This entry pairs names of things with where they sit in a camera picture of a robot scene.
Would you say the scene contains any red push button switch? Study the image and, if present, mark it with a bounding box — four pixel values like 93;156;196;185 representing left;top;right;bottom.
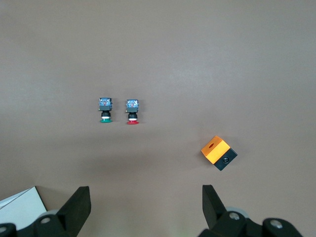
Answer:
125;99;139;125

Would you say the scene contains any orange and black button box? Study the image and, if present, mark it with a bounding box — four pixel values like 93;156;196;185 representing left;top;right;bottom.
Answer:
200;135;238;172

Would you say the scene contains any green push button switch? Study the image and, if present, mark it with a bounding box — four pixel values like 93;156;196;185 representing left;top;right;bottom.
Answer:
97;97;114;123

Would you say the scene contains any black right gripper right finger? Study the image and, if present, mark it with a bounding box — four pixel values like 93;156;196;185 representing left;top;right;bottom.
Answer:
197;184;304;237

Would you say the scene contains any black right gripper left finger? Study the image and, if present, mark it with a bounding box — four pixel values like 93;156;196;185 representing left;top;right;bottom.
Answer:
0;186;92;237

